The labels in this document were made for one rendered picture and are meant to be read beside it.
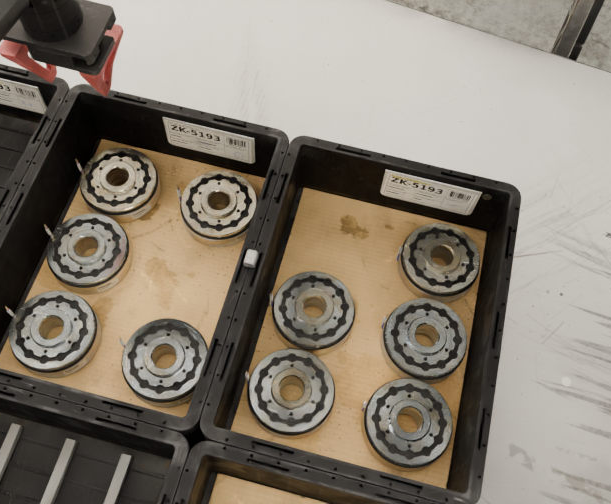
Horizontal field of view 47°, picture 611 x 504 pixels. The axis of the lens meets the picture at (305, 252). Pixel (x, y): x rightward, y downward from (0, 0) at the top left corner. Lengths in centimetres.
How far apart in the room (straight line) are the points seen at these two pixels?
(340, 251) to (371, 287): 7
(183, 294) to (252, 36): 58
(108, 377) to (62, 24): 42
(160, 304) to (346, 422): 28
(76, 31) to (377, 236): 47
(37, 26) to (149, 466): 49
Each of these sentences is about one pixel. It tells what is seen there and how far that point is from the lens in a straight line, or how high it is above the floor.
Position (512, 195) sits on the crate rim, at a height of 93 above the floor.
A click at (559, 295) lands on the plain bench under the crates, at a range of 114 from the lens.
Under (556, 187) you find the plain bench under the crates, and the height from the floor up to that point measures 70.
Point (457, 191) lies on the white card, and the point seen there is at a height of 91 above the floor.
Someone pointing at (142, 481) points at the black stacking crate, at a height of 83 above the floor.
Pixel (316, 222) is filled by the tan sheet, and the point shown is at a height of 83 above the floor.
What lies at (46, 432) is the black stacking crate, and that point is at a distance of 90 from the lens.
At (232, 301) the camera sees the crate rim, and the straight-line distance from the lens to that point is 80.
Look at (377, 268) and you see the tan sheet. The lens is 94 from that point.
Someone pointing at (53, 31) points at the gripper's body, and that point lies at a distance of 72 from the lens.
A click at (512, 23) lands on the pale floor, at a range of 246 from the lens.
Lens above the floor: 167
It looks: 64 degrees down
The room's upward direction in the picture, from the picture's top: 5 degrees clockwise
